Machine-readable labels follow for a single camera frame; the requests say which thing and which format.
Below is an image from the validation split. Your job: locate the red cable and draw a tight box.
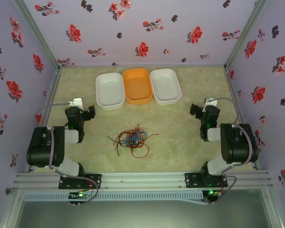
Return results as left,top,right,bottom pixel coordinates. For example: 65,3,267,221
107,124,160,159

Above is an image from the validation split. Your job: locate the black cable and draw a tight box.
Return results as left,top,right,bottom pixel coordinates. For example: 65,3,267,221
115,132,143,157

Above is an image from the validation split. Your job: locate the blue cable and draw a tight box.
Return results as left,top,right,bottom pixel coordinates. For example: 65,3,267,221
123,130,148,148

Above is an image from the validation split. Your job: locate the white plastic bin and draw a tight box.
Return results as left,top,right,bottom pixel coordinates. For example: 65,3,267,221
95,72,126,111
149,68,182,106

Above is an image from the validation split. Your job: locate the orange plastic bin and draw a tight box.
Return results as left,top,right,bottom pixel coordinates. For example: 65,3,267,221
122,67,154,105

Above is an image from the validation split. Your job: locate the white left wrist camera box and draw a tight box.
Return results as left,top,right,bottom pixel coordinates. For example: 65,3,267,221
67,97,83,110

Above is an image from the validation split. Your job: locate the grey left arm cable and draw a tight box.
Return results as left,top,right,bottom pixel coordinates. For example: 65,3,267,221
34,102,99,205

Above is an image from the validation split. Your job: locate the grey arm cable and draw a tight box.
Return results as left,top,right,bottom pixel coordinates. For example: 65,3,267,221
34,102,99,205
205,97,254,205

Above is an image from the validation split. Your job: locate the grey right arm cable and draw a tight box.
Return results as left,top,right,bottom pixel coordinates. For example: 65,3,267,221
205,97,254,205

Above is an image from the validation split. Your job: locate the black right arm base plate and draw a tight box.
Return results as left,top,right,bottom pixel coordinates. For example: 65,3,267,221
184,172,228,189

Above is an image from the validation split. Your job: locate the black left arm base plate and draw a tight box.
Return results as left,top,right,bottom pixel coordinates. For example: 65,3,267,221
58,173,103,190

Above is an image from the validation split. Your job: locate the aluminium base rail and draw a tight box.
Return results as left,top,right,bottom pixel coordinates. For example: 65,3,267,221
13,171,273,190

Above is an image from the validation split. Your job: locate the aluminium corner post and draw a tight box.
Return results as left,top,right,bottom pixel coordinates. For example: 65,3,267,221
13,0,62,71
224,0,269,69

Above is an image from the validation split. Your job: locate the white slotted cable duct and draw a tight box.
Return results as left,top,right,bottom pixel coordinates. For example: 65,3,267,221
23,191,203,202

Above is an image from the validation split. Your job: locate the aluminium lower frame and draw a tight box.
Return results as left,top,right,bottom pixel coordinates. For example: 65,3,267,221
0,187,285,228

